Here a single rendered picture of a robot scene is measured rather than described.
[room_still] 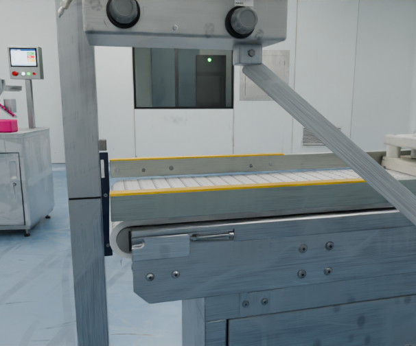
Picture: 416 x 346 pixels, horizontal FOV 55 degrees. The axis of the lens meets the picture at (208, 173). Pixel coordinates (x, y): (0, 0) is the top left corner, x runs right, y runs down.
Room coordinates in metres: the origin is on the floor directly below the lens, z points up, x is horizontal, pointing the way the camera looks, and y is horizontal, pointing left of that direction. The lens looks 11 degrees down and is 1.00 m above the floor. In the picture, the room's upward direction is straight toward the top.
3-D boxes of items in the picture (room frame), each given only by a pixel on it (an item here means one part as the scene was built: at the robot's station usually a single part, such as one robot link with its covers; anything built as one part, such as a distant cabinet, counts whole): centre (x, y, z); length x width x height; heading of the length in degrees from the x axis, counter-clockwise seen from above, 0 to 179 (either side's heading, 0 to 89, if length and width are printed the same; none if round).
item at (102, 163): (0.72, 0.19, 0.80); 0.02 x 0.01 x 0.20; 104
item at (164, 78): (5.64, 0.33, 1.43); 1.38 x 0.01 x 1.16; 93
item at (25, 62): (3.17, 1.40, 1.07); 0.23 x 0.10 x 0.62; 93
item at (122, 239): (0.59, 0.13, 0.82); 0.27 x 0.03 x 0.03; 14
